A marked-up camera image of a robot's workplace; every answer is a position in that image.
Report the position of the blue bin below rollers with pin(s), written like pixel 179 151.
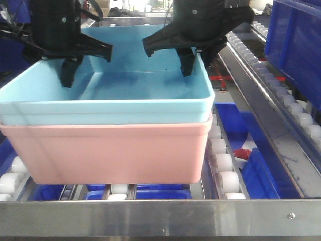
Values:
pixel 263 174

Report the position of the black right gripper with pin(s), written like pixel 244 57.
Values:
pixel 196 26

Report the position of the dark blue crate upper left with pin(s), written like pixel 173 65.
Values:
pixel 11 51

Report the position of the red item in bin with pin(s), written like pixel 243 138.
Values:
pixel 242 153

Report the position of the white roller track middle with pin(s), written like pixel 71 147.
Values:
pixel 227 180

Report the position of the white roller track right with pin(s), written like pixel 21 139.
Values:
pixel 277 86

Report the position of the steel flow rack front rail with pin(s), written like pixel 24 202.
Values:
pixel 170 218

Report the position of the pink plastic box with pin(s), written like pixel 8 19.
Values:
pixel 111 154

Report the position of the light blue plastic box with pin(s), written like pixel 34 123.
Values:
pixel 130 89

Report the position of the blue bins below front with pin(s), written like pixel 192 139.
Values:
pixel 95 192

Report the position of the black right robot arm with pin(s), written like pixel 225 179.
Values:
pixel 209 52

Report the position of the white roller track centre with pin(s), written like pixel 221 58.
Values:
pixel 120 192

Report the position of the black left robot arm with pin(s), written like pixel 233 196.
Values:
pixel 56 12

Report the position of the white roller track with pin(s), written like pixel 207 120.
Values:
pixel 11 180
pixel 227 180
pixel 277 86
pixel 120 192

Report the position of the steel divider rail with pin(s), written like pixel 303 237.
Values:
pixel 290 156

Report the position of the white roller track left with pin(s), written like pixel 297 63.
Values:
pixel 11 180

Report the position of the dark blue crate on rollers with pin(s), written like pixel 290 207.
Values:
pixel 293 45

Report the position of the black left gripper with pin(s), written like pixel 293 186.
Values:
pixel 56 41

